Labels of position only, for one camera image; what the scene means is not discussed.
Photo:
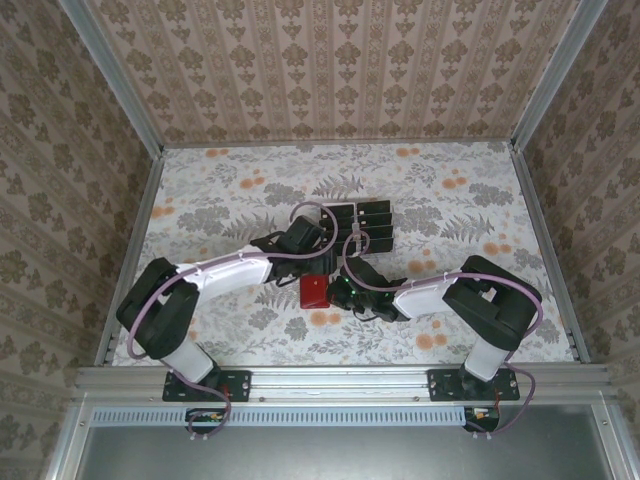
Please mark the floral patterned table covering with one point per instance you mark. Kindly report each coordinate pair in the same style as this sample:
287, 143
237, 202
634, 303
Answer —
425, 200

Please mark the aluminium frame post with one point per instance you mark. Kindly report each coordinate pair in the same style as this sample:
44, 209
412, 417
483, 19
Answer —
557, 75
117, 75

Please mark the aluminium table edge rail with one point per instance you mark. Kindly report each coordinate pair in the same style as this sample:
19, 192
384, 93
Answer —
135, 250
548, 250

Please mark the grey metal panel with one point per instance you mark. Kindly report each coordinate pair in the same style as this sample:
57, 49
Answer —
350, 455

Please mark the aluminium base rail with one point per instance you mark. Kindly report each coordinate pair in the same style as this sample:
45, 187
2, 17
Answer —
340, 382

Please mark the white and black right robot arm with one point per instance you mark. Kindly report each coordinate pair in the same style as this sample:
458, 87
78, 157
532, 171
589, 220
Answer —
425, 300

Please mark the aluminium lower frame bar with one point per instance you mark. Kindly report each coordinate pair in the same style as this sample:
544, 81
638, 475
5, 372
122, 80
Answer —
67, 445
612, 445

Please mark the clear acrylic card stand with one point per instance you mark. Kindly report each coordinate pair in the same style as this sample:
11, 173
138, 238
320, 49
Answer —
355, 222

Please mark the red leather card holder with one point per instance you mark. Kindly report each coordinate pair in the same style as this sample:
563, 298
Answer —
314, 292

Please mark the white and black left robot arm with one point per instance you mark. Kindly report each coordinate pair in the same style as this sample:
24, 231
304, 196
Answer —
230, 272

